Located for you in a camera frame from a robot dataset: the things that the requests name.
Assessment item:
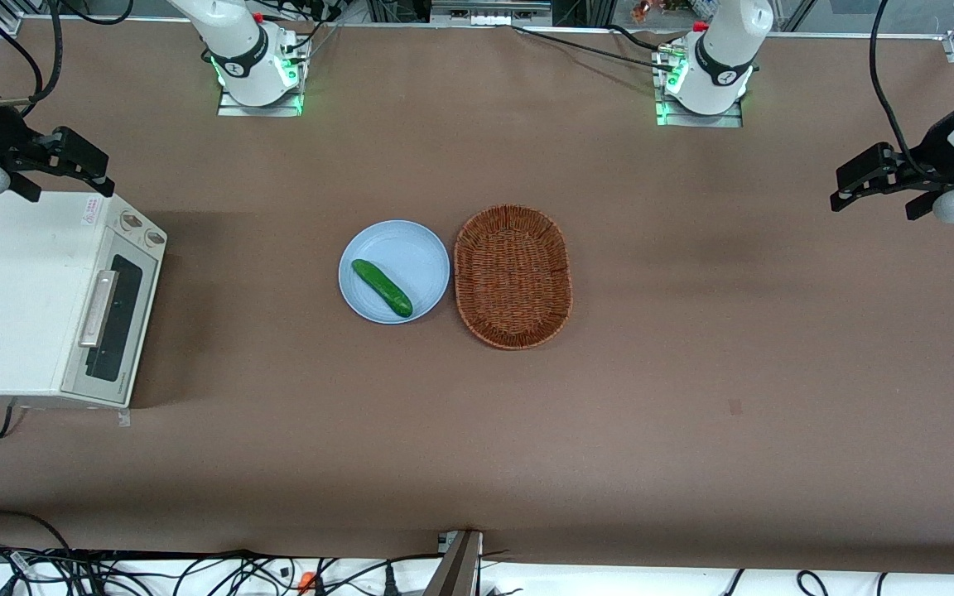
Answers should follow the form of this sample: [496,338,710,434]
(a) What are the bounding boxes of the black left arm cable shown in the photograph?
[868,0,933,179]

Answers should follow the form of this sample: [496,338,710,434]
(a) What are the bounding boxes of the white toaster oven body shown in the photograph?
[0,191,168,409]

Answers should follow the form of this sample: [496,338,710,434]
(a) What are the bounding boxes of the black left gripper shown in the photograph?
[830,98,954,222]

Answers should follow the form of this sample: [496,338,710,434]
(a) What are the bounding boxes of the black looping floor cable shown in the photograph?
[0,509,74,554]

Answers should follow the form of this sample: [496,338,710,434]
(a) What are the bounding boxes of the white power strip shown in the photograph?
[431,0,554,27]

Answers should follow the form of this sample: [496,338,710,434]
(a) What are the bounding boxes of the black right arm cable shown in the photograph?
[0,0,65,107]

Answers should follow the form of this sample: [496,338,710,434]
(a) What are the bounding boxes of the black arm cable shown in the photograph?
[0,0,65,107]
[868,0,933,179]

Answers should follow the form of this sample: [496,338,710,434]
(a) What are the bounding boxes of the green cucumber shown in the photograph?
[350,258,414,319]

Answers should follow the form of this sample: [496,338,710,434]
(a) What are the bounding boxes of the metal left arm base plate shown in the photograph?
[656,98,744,129]

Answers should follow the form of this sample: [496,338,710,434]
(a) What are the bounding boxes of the light blue plate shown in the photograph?
[338,219,451,325]

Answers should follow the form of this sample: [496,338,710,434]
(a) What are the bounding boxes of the oven door with metal handle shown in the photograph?
[60,228,165,407]

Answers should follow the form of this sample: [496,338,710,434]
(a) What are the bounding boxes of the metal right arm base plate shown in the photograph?
[217,81,305,118]

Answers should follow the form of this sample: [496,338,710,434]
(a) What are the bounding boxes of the black cable across table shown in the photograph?
[510,23,687,74]

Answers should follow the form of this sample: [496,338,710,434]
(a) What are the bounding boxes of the brown wicker basket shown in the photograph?
[453,204,572,351]

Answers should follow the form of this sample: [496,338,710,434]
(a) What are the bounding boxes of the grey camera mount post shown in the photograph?
[424,530,484,596]

